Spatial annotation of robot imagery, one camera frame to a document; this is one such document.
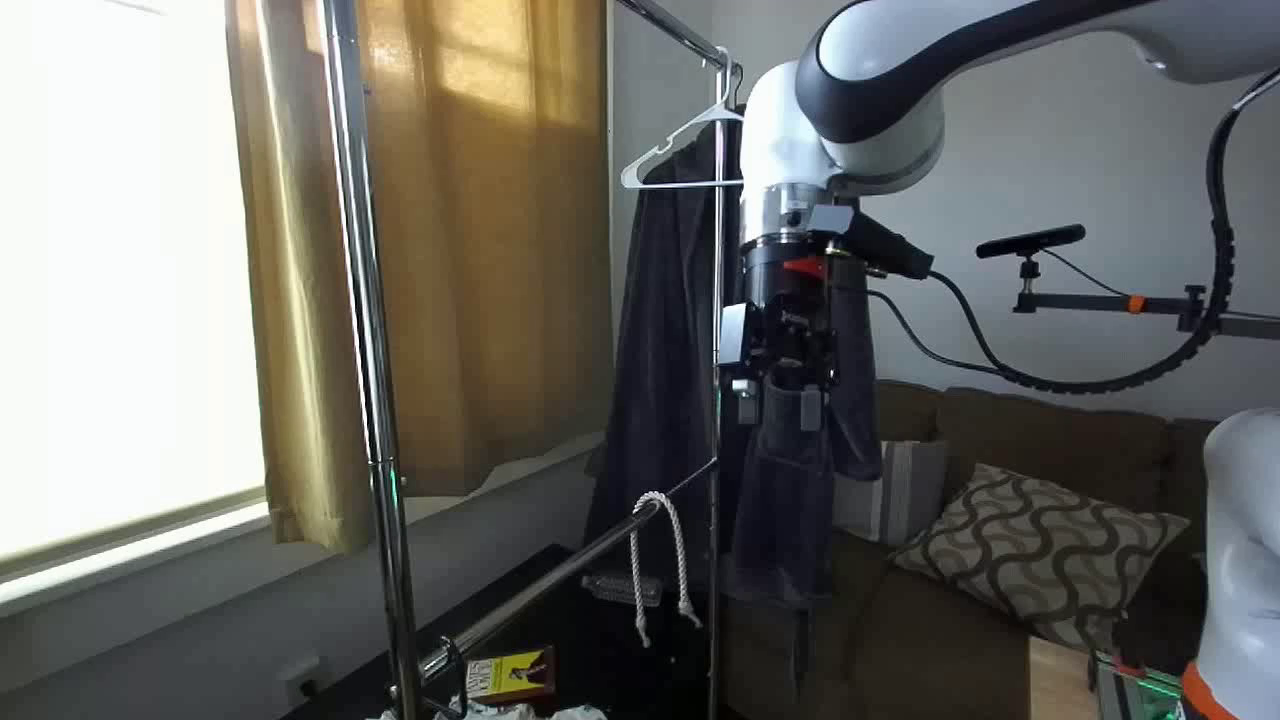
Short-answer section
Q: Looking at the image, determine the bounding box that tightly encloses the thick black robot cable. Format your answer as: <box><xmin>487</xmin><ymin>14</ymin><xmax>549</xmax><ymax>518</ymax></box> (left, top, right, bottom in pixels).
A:
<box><xmin>864</xmin><ymin>65</ymin><xmax>1280</xmax><ymax>401</ymax></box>

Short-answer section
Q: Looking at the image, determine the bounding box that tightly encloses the dark grey bathrobe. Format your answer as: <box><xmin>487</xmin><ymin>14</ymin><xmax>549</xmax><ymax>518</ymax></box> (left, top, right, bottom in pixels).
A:
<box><xmin>586</xmin><ymin>119</ymin><xmax>889</xmax><ymax>613</ymax></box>

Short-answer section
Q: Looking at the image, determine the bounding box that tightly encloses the white wall outlet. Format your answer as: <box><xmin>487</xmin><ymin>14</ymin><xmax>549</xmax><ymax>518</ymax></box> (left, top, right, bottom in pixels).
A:
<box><xmin>276</xmin><ymin>651</ymin><xmax>330</xmax><ymax>703</ymax></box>

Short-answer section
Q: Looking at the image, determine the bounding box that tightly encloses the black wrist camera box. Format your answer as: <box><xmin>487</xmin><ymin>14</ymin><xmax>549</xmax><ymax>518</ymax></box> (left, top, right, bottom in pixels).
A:
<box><xmin>804</xmin><ymin>199</ymin><xmax>940</xmax><ymax>282</ymax></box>

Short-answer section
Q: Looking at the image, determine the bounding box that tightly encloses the yellow black cardboard box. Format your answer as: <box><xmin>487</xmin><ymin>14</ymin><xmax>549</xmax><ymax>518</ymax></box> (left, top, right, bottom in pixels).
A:
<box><xmin>466</xmin><ymin>644</ymin><xmax>561</xmax><ymax>709</ymax></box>

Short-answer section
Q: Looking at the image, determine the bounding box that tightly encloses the white plastic coat hanger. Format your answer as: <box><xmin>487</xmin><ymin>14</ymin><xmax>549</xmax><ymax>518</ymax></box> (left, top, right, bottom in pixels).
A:
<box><xmin>617</xmin><ymin>56</ymin><xmax>753</xmax><ymax>190</ymax></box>

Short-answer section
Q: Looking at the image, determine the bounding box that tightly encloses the grey white box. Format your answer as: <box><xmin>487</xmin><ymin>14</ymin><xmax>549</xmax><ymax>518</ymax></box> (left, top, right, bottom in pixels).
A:
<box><xmin>834</xmin><ymin>435</ymin><xmax>952</xmax><ymax>548</ymax></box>

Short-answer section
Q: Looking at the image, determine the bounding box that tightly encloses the wave patterned cushion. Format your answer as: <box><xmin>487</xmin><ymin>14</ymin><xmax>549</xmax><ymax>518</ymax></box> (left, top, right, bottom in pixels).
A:
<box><xmin>894</xmin><ymin>460</ymin><xmax>1198</xmax><ymax>655</ymax></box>

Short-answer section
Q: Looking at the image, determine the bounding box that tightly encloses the white hanger with thick hook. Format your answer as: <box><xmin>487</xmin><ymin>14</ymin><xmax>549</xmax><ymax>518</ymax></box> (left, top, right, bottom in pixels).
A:
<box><xmin>626</xmin><ymin>486</ymin><xmax>708</xmax><ymax>651</ymax></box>

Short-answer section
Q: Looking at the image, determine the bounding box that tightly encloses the mustard yellow curtain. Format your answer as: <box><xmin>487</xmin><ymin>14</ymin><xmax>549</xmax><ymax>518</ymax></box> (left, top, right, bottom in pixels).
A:
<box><xmin>222</xmin><ymin>0</ymin><xmax>617</xmax><ymax>553</ymax></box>

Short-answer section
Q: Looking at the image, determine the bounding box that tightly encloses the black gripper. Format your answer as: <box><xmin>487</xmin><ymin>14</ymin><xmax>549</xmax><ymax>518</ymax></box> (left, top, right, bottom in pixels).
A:
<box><xmin>720</xmin><ymin>234</ymin><xmax>873</xmax><ymax>435</ymax></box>

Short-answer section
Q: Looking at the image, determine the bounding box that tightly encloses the chrome metal clothes rack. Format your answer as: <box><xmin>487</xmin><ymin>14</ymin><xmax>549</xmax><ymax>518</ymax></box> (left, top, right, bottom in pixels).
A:
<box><xmin>312</xmin><ymin>0</ymin><xmax>753</xmax><ymax>720</ymax></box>

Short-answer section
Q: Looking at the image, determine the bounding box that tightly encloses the black bar camera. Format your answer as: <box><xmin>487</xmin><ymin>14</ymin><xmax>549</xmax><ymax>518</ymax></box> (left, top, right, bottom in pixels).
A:
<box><xmin>971</xmin><ymin>219</ymin><xmax>1094</xmax><ymax>265</ymax></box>

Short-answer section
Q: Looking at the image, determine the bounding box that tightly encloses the olive green sofa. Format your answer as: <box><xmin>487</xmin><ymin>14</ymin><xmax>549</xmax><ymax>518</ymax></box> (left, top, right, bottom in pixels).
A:
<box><xmin>717</xmin><ymin>377</ymin><xmax>1226</xmax><ymax>720</ymax></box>

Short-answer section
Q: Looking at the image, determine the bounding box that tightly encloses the white crumpled cloth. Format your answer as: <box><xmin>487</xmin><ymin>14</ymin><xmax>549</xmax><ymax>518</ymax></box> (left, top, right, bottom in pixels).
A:
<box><xmin>432</xmin><ymin>691</ymin><xmax>617</xmax><ymax>720</ymax></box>

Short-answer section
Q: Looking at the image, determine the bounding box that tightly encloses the green metal frame object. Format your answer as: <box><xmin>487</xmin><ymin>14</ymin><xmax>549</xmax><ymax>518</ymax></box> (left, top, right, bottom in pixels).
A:
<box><xmin>1087</xmin><ymin>647</ymin><xmax>1191</xmax><ymax>720</ymax></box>

